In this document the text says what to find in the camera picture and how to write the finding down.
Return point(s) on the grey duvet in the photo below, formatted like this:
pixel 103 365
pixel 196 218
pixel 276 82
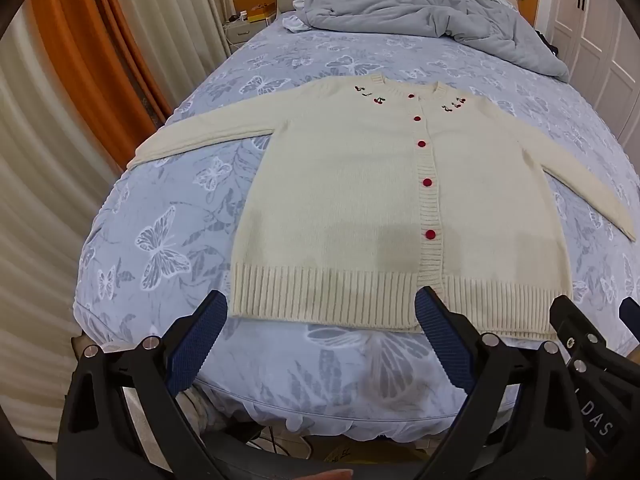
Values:
pixel 400 7

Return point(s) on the yellow box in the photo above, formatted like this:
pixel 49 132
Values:
pixel 261 12

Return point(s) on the cream curtain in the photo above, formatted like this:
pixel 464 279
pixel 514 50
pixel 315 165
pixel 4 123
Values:
pixel 175 15
pixel 45 210

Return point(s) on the white nightstand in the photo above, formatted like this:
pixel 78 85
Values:
pixel 242 35

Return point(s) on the white wardrobe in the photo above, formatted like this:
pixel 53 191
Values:
pixel 600 25

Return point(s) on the white cloth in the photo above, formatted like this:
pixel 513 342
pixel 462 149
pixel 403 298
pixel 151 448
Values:
pixel 295 21

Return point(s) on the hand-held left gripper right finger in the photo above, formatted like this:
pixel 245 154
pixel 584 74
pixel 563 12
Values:
pixel 442 340

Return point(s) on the bed with butterfly print sheet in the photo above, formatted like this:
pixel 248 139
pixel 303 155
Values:
pixel 165 240

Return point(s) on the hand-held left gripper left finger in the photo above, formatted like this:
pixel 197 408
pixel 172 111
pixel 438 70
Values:
pixel 197 340

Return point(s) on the person's left hand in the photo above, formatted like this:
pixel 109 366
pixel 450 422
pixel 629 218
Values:
pixel 320 475

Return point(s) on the orange curtain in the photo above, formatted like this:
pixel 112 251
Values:
pixel 125 50

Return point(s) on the cream cardigan with red buttons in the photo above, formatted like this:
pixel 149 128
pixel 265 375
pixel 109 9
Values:
pixel 350 200

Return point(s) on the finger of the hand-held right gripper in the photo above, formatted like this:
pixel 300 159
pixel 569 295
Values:
pixel 575 327
pixel 631 312

